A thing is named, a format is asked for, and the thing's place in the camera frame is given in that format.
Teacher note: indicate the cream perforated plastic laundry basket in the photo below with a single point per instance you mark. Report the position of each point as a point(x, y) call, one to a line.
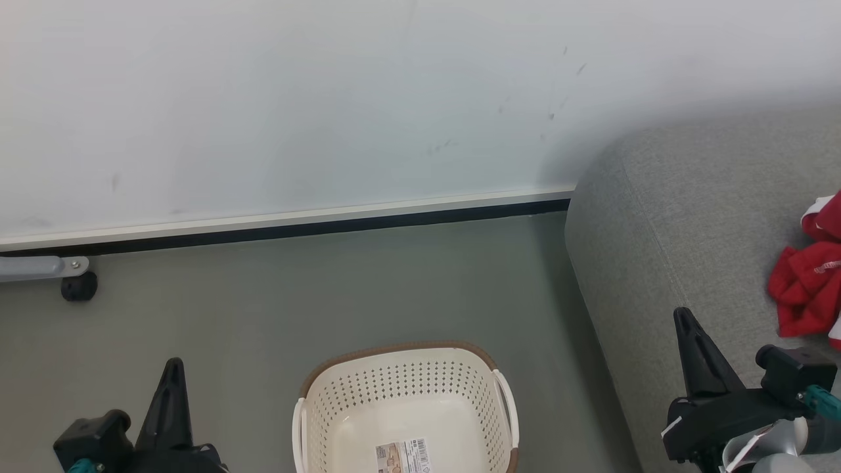
point(407, 394)

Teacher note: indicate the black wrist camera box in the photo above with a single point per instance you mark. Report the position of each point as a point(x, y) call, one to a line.
point(92, 437)
point(792, 371)

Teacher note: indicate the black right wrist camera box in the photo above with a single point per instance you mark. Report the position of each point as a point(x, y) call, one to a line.
point(792, 371)

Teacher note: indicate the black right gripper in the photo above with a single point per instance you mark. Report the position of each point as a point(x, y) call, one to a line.
point(716, 420)

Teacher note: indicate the teal left camera connector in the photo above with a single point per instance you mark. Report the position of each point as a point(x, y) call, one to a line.
point(85, 466)

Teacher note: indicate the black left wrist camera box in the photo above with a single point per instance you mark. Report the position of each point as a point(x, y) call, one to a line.
point(92, 437)

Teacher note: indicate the printed paper label sticker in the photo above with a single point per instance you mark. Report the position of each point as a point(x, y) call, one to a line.
point(404, 456)

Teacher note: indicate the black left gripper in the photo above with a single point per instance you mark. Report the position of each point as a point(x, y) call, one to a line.
point(174, 461)

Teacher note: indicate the white and black baseboard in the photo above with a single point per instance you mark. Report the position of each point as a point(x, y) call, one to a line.
point(295, 220)

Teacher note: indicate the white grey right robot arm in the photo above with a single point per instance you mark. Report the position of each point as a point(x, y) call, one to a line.
point(782, 460)

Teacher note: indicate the teal right camera connector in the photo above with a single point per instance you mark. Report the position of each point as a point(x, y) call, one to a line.
point(824, 402)

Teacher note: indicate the grey fabric sofa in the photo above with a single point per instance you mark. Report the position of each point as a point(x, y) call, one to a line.
point(690, 230)

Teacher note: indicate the teal camera connector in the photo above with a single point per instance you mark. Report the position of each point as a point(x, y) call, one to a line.
point(824, 402)
point(85, 466)

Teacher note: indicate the red and white garment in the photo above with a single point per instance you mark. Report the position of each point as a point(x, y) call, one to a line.
point(808, 289)

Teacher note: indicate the black caster wheel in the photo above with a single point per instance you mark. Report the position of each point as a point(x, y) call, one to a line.
point(79, 287)

